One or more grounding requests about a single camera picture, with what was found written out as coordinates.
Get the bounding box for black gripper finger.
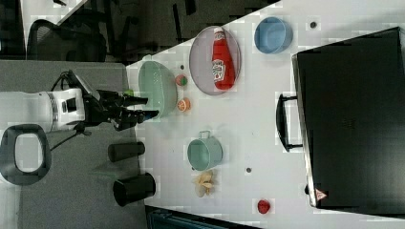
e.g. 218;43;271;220
122;96;148;107
122;110;159;127

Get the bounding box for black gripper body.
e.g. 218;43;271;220
83;91;124;131

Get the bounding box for red plush ketchup bottle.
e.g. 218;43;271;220
212;27;236;91

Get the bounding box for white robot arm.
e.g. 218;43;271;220
1;89;159;186

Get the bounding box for grey round plate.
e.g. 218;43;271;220
189;26;242;95

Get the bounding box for green white bottle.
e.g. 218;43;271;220
124;90;134;96

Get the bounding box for green plastic colander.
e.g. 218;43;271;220
139;61;178;118

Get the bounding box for black cylinder cup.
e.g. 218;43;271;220
113;173;157;207
108;142;145;162

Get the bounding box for toy orange slice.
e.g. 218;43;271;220
177;97;191;112

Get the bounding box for red toy strawberry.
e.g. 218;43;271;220
175;74;188;86

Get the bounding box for green metal mug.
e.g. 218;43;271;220
187;131;224;171

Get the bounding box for black office chair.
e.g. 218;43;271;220
26;19;107;62

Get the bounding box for peeled toy banana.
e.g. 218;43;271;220
193;170;214;198

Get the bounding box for blue plastic bowl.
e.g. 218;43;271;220
254;17;293;54

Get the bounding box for small red toy fruit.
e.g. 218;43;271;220
257;199;270;214

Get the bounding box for black toaster oven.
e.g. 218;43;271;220
291;27;405;219

